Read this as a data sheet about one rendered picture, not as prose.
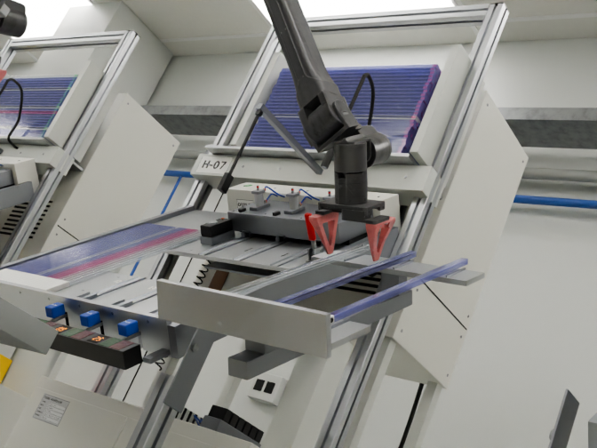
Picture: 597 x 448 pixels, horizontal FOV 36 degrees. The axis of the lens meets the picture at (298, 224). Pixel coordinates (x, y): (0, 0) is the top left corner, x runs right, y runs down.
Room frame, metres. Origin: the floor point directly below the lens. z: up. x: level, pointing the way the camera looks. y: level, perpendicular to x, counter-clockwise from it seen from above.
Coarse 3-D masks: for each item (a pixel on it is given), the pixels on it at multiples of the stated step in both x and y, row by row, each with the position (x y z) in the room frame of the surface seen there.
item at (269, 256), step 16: (160, 224) 2.34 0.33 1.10; (176, 224) 2.32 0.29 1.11; (192, 224) 2.30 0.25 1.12; (240, 240) 2.10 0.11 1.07; (256, 240) 2.08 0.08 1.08; (272, 240) 2.06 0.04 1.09; (304, 240) 2.02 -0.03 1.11; (192, 256) 2.05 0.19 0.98; (208, 256) 2.01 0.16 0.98; (224, 256) 1.99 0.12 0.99; (240, 256) 1.97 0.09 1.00; (256, 256) 1.96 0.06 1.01; (272, 256) 1.94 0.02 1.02; (288, 256) 1.93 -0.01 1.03; (304, 256) 1.91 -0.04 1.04; (240, 272) 2.02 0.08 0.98; (256, 272) 2.00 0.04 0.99; (272, 272) 1.98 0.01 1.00
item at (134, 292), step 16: (112, 272) 2.00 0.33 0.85; (64, 288) 1.94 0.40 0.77; (80, 288) 1.93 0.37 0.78; (96, 288) 1.91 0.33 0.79; (112, 288) 1.89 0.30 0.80; (128, 288) 1.88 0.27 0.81; (144, 288) 1.86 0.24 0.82; (112, 304) 1.78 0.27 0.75; (128, 304) 1.77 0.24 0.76; (144, 304) 1.77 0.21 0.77
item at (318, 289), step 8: (400, 256) 1.63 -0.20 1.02; (408, 256) 1.64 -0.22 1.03; (416, 256) 1.66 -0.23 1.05; (376, 264) 1.59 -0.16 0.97; (384, 264) 1.59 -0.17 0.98; (392, 264) 1.61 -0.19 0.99; (352, 272) 1.55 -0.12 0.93; (360, 272) 1.55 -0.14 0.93; (368, 272) 1.56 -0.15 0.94; (336, 280) 1.51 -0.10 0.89; (344, 280) 1.52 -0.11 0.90; (352, 280) 1.54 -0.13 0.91; (312, 288) 1.47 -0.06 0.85; (320, 288) 1.48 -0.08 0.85; (328, 288) 1.49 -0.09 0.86; (288, 296) 1.44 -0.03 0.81; (296, 296) 1.44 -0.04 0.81; (304, 296) 1.45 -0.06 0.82; (312, 296) 1.47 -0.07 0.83
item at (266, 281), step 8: (352, 248) 1.71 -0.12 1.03; (360, 248) 1.71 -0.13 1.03; (368, 248) 1.73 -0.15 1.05; (328, 256) 1.66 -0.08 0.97; (336, 256) 1.66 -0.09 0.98; (344, 256) 1.68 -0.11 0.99; (304, 264) 1.62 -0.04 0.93; (312, 264) 1.62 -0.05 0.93; (320, 264) 1.63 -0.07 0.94; (280, 272) 1.58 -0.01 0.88; (288, 272) 1.58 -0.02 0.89; (296, 272) 1.59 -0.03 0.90; (304, 272) 1.61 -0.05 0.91; (256, 280) 1.54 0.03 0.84; (264, 280) 1.54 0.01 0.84; (272, 280) 1.55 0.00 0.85; (280, 280) 1.57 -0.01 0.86; (232, 288) 1.50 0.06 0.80; (240, 288) 1.50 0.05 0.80; (248, 288) 1.51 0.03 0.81; (256, 288) 1.53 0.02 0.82
